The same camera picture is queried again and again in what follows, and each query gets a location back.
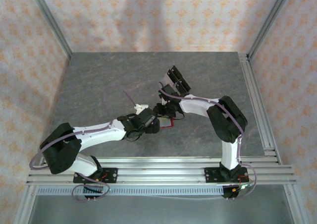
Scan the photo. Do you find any pink VIP card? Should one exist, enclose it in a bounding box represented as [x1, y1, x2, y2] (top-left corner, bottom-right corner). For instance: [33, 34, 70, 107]
[160, 73, 174, 86]

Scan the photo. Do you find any clear acrylic card stand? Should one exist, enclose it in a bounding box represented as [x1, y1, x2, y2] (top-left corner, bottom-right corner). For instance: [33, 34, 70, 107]
[158, 64, 193, 103]

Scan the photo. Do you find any red leather card holder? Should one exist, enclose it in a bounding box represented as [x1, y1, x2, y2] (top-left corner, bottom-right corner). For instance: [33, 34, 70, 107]
[159, 117, 176, 130]

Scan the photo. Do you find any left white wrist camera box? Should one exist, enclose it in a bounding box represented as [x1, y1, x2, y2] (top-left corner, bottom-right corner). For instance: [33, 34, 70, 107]
[133, 103, 150, 112]

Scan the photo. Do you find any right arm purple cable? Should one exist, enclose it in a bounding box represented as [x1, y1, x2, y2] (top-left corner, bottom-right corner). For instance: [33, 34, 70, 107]
[158, 88, 257, 201]

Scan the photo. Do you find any aluminium mounting rail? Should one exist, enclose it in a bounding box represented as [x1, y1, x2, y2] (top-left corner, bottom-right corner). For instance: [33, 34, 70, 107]
[26, 157, 297, 185]

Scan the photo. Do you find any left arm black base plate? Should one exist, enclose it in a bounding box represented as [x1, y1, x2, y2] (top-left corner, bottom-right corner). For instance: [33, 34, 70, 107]
[73, 168, 118, 184]

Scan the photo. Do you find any slotted grey cable duct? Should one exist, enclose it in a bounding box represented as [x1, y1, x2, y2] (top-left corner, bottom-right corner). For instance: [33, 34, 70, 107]
[37, 186, 225, 197]

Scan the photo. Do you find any aluminium side rail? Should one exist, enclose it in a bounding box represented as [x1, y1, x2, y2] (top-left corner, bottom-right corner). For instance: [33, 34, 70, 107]
[238, 52, 283, 166]

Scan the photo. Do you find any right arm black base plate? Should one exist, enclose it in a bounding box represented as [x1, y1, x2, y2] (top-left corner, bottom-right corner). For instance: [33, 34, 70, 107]
[204, 167, 248, 184]

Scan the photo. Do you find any aluminium frame post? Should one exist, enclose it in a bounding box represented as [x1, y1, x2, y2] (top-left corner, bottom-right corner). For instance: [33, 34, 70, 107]
[247, 0, 296, 59]
[26, 0, 73, 59]

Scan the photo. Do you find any aluminium frame leg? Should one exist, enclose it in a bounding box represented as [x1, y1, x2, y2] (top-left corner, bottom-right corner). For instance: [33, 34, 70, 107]
[14, 184, 38, 224]
[284, 184, 309, 224]

